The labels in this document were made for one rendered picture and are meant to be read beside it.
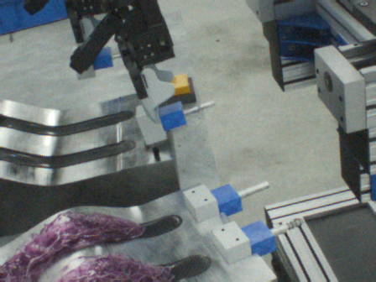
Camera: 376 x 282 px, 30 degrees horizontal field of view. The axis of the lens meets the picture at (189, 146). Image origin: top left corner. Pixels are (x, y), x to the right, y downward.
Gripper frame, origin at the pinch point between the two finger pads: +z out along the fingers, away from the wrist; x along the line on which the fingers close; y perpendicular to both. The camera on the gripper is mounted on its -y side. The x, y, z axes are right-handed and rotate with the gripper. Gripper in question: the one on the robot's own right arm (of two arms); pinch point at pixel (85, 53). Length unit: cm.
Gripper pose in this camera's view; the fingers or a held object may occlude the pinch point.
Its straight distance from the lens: 144.7
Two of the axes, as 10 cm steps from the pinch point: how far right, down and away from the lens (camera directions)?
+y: 9.8, -1.9, -0.1
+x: -0.9, -5.2, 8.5
